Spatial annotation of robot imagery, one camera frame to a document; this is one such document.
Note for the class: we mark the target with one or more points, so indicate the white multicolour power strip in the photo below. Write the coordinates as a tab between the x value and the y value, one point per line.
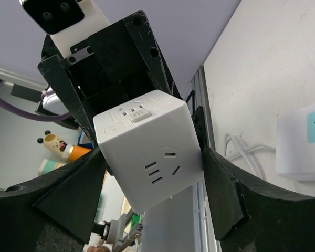
295	145

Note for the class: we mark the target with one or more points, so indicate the orange cup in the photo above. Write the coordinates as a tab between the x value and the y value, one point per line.
75	152

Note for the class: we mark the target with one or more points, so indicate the white cube socket adapter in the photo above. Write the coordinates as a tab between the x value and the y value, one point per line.
144	149

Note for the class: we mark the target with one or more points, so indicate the cartoon bear bottle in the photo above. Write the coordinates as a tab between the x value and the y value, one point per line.
56	145

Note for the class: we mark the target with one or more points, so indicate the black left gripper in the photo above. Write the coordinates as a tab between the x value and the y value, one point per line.
112	69

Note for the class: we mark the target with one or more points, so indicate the teal white box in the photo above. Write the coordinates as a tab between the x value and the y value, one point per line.
48	166

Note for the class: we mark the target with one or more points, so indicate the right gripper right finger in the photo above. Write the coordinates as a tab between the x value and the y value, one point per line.
250	214

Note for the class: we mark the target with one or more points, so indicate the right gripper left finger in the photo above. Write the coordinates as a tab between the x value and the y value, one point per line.
55	211

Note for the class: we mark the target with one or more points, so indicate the aluminium front rail frame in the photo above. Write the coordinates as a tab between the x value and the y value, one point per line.
183	222

